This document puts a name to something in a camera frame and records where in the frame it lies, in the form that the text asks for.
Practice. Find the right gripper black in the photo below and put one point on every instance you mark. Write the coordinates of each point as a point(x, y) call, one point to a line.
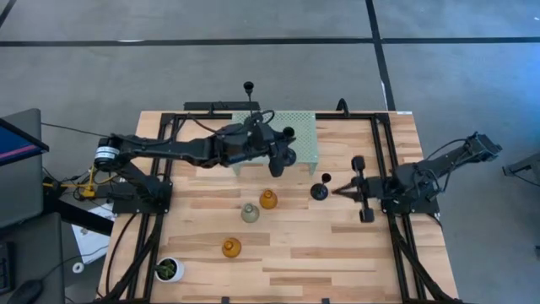
point(371, 188)

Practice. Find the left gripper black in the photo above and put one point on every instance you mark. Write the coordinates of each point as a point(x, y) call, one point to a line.
point(263, 141)

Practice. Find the medium black candlestick holder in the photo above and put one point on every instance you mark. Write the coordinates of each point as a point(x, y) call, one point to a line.
point(288, 131)

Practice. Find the short black candlestick holder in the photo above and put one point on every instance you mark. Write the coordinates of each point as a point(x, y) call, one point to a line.
point(319, 192)

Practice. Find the amber ribbed glass candle holder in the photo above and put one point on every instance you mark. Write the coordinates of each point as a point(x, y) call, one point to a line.
point(268, 199)
point(231, 248)

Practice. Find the tall black candlestick holder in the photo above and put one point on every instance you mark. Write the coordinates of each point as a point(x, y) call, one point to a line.
point(248, 86)

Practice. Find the clear ribbed glass candle holder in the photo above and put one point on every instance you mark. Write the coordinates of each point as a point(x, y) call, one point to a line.
point(250, 213)

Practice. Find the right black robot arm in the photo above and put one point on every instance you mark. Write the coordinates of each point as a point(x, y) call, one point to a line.
point(447, 160)

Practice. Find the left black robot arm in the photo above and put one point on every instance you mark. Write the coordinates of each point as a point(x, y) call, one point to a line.
point(177, 150)

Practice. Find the pale green perforated metal shelf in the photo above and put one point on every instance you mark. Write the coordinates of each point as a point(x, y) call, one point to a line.
point(304, 122)

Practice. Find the black hook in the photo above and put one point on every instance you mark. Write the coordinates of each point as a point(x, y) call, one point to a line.
point(342, 104)

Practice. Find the white pot with green plant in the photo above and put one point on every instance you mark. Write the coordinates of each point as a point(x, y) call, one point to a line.
point(178, 273)

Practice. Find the grey stand foot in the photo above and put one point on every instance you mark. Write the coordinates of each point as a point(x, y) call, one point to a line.
point(523, 165)

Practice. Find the white paper sheet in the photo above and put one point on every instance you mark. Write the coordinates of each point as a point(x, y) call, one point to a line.
point(90, 242)

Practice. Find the white tape roll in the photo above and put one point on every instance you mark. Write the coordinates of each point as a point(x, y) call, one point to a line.
point(74, 267)

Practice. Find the computer monitor with blue screen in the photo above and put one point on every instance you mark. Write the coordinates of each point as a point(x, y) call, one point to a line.
point(17, 145)

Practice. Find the grey desk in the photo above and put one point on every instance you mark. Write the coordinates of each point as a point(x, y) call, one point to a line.
point(38, 253)

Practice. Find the black computer mouse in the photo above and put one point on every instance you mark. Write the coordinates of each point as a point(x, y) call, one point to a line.
point(25, 291)

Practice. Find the black computer keyboard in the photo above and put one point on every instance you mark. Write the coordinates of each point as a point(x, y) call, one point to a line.
point(4, 266)

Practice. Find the black aluminium table frame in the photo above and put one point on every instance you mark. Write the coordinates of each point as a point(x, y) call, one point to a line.
point(350, 115)

